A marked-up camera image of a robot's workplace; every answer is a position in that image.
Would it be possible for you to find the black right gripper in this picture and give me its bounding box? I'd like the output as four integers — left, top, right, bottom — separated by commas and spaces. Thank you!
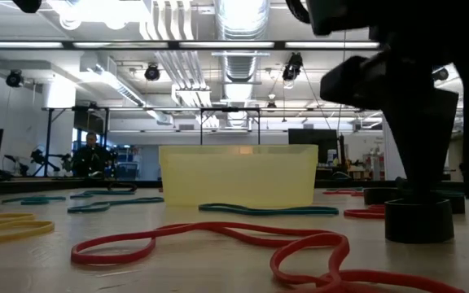
380, 38, 469, 201

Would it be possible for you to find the wide black rubber band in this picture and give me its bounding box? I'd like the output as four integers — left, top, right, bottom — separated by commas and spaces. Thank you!
363, 186, 466, 215
384, 198, 455, 245

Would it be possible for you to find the long red rubber band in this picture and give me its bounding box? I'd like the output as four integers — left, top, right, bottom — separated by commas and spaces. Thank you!
70, 221, 337, 265

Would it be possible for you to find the thin black rubber band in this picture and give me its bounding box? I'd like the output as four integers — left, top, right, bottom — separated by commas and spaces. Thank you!
107, 181, 138, 193

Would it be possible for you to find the yellow rubber band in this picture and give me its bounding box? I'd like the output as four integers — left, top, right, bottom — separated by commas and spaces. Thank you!
0, 220, 55, 246
0, 212, 37, 227

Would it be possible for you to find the looped red rubber band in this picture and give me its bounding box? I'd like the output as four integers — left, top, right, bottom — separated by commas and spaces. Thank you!
270, 231, 466, 293

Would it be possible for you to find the yellow translucent plastic bin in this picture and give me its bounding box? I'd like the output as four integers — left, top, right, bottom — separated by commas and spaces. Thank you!
158, 144, 319, 209

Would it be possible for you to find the white pillar with devices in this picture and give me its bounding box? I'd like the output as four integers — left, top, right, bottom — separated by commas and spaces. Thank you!
382, 117, 406, 181

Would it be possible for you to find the overhead LED light bar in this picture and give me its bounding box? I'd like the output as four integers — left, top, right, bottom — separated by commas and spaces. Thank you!
0, 39, 382, 52

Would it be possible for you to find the blue chair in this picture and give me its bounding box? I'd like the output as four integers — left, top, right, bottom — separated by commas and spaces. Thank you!
115, 161, 140, 180

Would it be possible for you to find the person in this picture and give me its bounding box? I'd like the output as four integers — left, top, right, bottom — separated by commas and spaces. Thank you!
72, 132, 116, 179

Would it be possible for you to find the plain white pillar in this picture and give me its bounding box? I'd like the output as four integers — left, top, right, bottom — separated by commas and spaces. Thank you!
41, 83, 77, 176

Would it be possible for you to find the black background robot on stand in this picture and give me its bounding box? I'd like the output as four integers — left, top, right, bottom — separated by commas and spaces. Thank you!
4, 148, 72, 177

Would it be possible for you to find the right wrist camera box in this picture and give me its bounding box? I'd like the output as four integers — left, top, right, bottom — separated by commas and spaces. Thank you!
319, 55, 386, 111

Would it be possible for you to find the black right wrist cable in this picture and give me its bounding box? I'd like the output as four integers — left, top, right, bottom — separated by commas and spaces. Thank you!
285, 0, 312, 24

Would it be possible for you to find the small black metal frame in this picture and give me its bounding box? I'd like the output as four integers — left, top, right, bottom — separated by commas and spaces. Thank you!
199, 107, 261, 146

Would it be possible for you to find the silver round ceiling duct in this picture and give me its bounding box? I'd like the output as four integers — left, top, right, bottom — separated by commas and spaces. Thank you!
213, 0, 271, 82

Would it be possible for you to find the tall black metal frame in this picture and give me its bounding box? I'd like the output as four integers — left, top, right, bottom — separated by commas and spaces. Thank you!
41, 106, 111, 178

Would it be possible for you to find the black table edge rail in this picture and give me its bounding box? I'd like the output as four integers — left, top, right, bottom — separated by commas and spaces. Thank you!
0, 177, 469, 197

